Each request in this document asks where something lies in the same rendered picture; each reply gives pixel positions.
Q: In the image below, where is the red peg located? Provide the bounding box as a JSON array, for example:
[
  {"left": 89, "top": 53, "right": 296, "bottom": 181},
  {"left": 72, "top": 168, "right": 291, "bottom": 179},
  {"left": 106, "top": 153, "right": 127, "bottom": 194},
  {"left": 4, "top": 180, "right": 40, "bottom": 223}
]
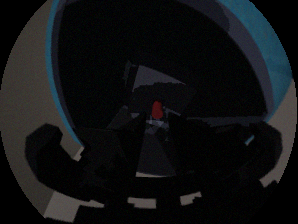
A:
[{"left": 152, "top": 99, "right": 162, "bottom": 120}]

